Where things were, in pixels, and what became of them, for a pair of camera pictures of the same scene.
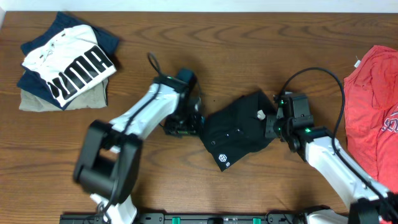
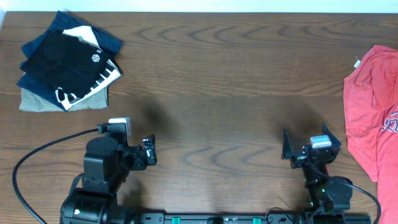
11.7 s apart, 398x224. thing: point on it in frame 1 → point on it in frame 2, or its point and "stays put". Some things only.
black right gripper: x=270 y=126 → x=300 y=156
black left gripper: x=185 y=126 → x=148 y=152
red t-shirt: x=370 y=94 stays put
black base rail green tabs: x=194 y=218 stays put
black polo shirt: x=237 y=129 → x=66 y=62
